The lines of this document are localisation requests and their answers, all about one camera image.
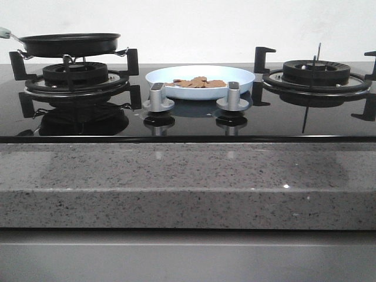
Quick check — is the light blue plate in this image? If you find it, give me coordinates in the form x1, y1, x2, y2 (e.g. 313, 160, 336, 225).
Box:
145, 65, 256, 100

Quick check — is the black frying pan green handle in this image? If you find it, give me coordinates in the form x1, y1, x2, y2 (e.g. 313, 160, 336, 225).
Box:
14, 33, 120, 58

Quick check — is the silver left stove knob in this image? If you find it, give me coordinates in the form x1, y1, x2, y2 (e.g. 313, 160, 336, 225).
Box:
143, 83, 174, 112

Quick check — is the silver stove knob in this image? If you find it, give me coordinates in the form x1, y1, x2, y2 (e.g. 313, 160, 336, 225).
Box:
216, 82, 250, 112
143, 83, 174, 112

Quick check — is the silver right stove knob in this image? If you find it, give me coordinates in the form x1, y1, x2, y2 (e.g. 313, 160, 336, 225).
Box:
216, 82, 250, 112

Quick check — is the black left pan support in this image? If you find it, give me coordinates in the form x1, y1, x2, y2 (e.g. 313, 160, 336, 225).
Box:
9, 48, 139, 112

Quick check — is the black pan support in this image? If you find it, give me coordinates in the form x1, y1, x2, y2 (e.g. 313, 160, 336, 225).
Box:
9, 48, 139, 112
251, 44, 375, 122

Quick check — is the black right pan support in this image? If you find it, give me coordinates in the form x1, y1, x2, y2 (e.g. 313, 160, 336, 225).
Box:
251, 44, 375, 122

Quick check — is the black left gas burner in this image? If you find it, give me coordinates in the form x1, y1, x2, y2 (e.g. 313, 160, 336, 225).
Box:
42, 62, 108, 87

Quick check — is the black gas burner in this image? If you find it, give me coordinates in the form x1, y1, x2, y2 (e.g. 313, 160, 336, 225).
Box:
42, 62, 108, 87
282, 60, 351, 86

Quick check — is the black glass cooktop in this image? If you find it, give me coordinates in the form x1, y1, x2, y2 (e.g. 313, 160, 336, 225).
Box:
0, 61, 376, 143

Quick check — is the black right gas burner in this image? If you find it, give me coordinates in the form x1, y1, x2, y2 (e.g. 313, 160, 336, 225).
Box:
282, 60, 351, 86

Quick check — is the grey granite countertop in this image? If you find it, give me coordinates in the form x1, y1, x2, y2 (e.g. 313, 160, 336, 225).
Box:
1, 143, 375, 230

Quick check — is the grey cabinet front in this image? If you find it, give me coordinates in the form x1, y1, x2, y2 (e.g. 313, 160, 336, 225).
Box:
1, 230, 375, 281

